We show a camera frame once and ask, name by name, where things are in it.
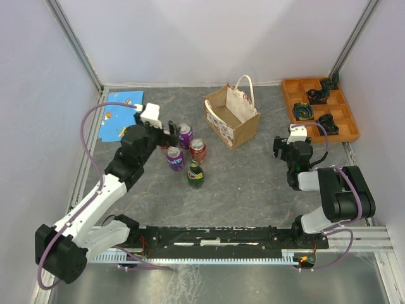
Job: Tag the black rolled sock centre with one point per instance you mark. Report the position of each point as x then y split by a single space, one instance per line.
318 97

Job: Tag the blue patterned cloth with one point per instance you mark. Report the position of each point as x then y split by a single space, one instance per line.
117 118

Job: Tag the wooden compartment tray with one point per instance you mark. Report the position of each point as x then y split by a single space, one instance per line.
295 91

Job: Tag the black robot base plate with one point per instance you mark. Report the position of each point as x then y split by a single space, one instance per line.
241 253

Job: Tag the dark patterned sock top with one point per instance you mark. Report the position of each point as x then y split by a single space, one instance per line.
329 84

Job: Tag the purple Fanta can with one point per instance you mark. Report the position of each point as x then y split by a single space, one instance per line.
186 135
175 158

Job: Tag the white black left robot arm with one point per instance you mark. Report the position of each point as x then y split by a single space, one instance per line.
65 248

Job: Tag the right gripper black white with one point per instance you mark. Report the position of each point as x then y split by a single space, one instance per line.
281 144

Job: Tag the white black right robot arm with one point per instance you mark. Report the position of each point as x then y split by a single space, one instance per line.
344 193

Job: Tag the aluminium frame rail front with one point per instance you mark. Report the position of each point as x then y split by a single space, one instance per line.
363 239

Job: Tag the blue yellow rolled sock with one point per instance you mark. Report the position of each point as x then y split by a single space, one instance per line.
303 111

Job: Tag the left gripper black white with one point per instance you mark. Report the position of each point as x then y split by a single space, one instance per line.
171 139

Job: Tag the canvas bag with cat print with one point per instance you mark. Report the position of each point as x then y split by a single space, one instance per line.
231 112

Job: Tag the black rolled sock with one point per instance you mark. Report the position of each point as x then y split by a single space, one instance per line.
328 124
318 97

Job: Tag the green Perrier glass bottle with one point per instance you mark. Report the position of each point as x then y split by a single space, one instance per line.
195 174

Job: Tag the black rolled sock lower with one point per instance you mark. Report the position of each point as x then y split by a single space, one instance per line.
328 124

